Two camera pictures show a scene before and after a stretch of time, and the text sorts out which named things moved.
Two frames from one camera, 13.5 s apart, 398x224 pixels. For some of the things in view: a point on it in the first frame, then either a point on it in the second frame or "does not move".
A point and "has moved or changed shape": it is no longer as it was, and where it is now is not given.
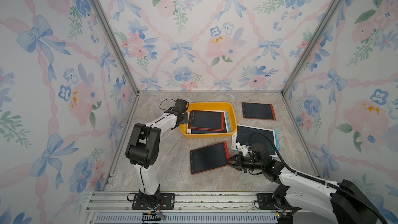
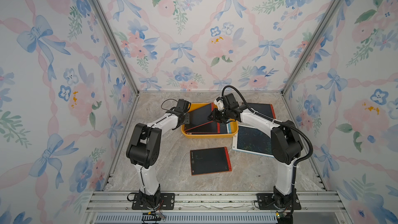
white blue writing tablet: x=242 y=134 does not move
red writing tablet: x=209 y=158 has moved or changed shape
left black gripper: x=185 y=115 does not move
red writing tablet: x=206 y=120 has moved or changed shape
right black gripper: x=236 y=160 to x=212 y=116
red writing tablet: x=258 y=111 does not move
